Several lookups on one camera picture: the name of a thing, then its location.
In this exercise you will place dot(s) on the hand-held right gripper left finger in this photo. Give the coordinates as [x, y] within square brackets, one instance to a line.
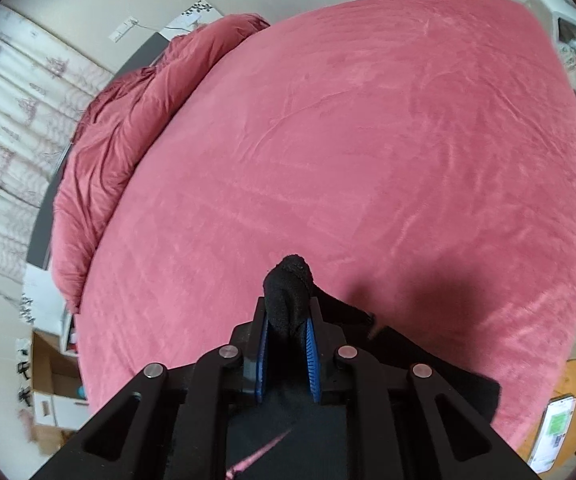
[262, 355]

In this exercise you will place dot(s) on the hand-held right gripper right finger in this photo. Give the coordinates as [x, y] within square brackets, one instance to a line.
[312, 355]

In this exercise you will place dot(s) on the black pants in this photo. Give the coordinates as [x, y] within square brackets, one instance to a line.
[288, 300]

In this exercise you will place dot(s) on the teal cup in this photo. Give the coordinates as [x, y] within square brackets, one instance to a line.
[82, 393]

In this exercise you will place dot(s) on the wooden cabinet with white doors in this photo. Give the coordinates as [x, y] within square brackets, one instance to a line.
[47, 360]

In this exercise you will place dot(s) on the pink velvet bed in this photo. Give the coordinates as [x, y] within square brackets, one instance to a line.
[368, 135]

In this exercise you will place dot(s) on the white floral panel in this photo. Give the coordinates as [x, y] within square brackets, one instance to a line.
[42, 285]
[192, 15]

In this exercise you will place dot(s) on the black hand tool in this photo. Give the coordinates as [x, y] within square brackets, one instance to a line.
[23, 366]
[24, 396]

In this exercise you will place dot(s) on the dark grey headboard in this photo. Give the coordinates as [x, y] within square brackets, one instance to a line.
[42, 230]

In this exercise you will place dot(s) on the smartphone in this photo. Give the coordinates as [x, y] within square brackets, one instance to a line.
[555, 430]

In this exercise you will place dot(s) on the pink comforter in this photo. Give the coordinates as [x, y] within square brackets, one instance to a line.
[127, 125]

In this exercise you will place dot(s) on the white dresser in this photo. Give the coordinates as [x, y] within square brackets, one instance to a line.
[548, 5]

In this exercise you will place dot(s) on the white wall socket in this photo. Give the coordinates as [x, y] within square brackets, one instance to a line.
[121, 30]

